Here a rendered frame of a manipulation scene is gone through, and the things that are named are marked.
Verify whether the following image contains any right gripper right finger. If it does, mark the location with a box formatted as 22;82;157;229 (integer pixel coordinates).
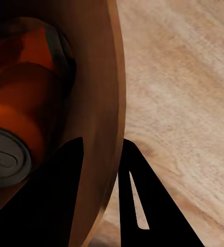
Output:
117;138;204;247

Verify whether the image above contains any can of soda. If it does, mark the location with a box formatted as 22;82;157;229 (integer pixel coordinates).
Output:
0;63;61;188
0;25;73;82

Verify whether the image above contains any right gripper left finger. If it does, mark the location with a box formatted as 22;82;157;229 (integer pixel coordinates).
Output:
0;137;84;247

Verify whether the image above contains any trash can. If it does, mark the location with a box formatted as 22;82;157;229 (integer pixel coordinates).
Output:
0;0;126;247

